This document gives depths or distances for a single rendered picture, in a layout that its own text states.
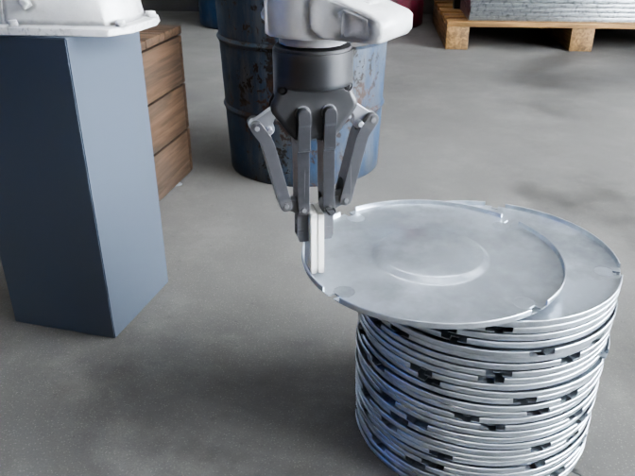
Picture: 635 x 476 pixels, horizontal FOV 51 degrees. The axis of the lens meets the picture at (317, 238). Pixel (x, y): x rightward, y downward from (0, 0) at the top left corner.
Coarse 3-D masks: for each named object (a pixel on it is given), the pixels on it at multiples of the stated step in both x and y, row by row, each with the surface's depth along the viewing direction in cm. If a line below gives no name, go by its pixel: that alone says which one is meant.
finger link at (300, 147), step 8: (304, 112) 62; (304, 120) 62; (304, 128) 63; (304, 136) 63; (296, 144) 65; (304, 144) 64; (296, 152) 65; (304, 152) 64; (296, 160) 65; (304, 160) 65; (296, 168) 66; (304, 168) 65; (296, 176) 66; (304, 176) 66; (296, 184) 67; (304, 184) 66; (296, 192) 67; (304, 192) 66; (304, 200) 67; (304, 208) 67
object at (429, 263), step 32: (352, 224) 82; (384, 224) 82; (416, 224) 82; (448, 224) 82; (480, 224) 82; (512, 224) 82; (352, 256) 75; (384, 256) 74; (416, 256) 74; (448, 256) 74; (480, 256) 74; (512, 256) 75; (544, 256) 75; (320, 288) 68; (352, 288) 69; (384, 288) 69; (416, 288) 69; (448, 288) 69; (480, 288) 69; (512, 288) 69; (544, 288) 69; (416, 320) 62; (448, 320) 63; (480, 320) 63; (512, 320) 63
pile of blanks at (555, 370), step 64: (384, 320) 72; (576, 320) 65; (384, 384) 75; (448, 384) 69; (512, 384) 67; (576, 384) 69; (384, 448) 79; (448, 448) 72; (512, 448) 71; (576, 448) 78
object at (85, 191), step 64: (0, 64) 86; (64, 64) 84; (128, 64) 97; (0, 128) 91; (64, 128) 88; (128, 128) 99; (0, 192) 96; (64, 192) 93; (128, 192) 101; (0, 256) 101; (64, 256) 98; (128, 256) 103; (64, 320) 104; (128, 320) 105
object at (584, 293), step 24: (504, 216) 86; (528, 216) 86; (552, 216) 85; (552, 240) 80; (576, 240) 80; (600, 240) 79; (576, 264) 75; (600, 264) 75; (576, 288) 70; (600, 288) 70; (552, 312) 66; (576, 312) 66
